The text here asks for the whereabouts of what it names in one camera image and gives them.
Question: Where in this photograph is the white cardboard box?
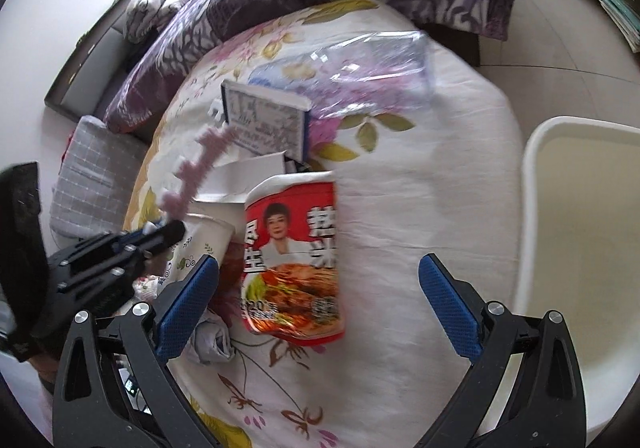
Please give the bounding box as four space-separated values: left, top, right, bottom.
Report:
194 152 285 203

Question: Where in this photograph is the crumpled white tissue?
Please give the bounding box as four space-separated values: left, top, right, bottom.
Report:
183 310 234 366

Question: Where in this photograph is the clear plastic bag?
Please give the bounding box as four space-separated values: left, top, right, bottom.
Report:
247 31 434 120

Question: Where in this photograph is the grey checked cushion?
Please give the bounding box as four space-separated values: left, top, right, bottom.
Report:
50 116 148 240

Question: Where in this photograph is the white plastic trash bin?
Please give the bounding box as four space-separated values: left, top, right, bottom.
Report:
511 116 639 442

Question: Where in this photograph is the red instant noodle cup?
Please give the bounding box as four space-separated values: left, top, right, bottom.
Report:
240 172 345 346

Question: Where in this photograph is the floral bed blanket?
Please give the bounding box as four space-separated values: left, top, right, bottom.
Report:
121 0 526 448

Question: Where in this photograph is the blue-edged white printed box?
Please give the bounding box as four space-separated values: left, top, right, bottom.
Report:
221 80 311 163

